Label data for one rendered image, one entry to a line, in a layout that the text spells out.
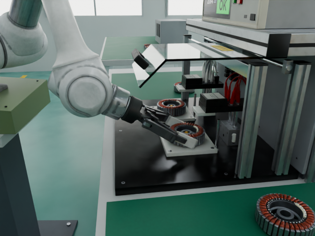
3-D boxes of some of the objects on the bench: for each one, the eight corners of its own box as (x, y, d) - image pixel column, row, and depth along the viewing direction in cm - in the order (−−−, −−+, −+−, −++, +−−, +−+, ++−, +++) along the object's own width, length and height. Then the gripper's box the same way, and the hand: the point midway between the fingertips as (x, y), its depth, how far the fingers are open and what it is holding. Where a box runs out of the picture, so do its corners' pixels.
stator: (265, 244, 51) (268, 229, 50) (248, 204, 62) (250, 191, 60) (325, 245, 51) (330, 230, 50) (297, 205, 61) (301, 191, 60)
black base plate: (115, 196, 65) (115, 188, 64) (115, 105, 123) (114, 100, 122) (297, 179, 71) (299, 172, 70) (214, 100, 130) (215, 96, 129)
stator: (161, 118, 100) (161, 108, 99) (153, 108, 110) (153, 99, 109) (190, 115, 103) (190, 106, 102) (179, 105, 113) (179, 97, 112)
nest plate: (166, 157, 77) (166, 153, 77) (158, 134, 91) (158, 130, 90) (217, 153, 79) (217, 149, 79) (202, 131, 93) (202, 128, 92)
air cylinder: (227, 146, 83) (228, 129, 81) (218, 135, 90) (220, 120, 88) (243, 144, 84) (245, 128, 82) (233, 134, 91) (235, 119, 89)
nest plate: (154, 123, 99) (154, 120, 99) (150, 108, 113) (149, 106, 113) (194, 121, 101) (195, 117, 101) (185, 107, 115) (185, 104, 115)
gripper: (118, 104, 89) (176, 129, 96) (120, 135, 68) (194, 165, 75) (128, 84, 87) (186, 111, 94) (133, 110, 66) (208, 143, 73)
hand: (184, 133), depth 84 cm, fingers closed on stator, 11 cm apart
